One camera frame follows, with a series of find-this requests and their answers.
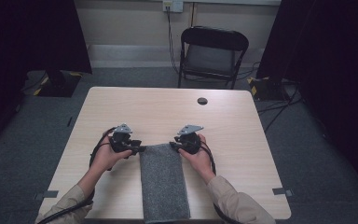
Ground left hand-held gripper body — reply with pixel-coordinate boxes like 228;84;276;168
108;123;143;154

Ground person's right hand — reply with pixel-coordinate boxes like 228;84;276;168
178;133;216;185

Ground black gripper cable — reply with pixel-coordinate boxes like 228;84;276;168
36;126;119;224
198;140;241;224

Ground black stand base yellow tape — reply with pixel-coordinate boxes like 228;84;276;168
32;69;84;98
246;76;291;103

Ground black power cable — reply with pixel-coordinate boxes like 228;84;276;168
166;6;181;77

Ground black floor cables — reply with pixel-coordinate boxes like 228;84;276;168
256;81;304;133

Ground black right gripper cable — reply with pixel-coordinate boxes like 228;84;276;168
198;140;241;224

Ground grey tape strip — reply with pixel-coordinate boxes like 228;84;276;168
271;187;294;197
34;189;60;202

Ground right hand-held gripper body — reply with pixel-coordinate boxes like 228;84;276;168
172;124;205;156

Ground person's left hand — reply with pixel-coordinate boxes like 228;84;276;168
89;135;133;179

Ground grey towel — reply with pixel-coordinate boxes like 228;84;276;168
138;142;192;224

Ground dark curtain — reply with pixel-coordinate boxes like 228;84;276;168
255;0;358;202
0;0;93;157

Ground black folding chair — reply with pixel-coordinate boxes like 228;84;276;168
177;25;250;91

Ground white wall socket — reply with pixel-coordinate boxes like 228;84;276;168
162;0;185;14

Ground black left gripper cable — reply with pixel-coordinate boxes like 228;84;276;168
36;126;119;224

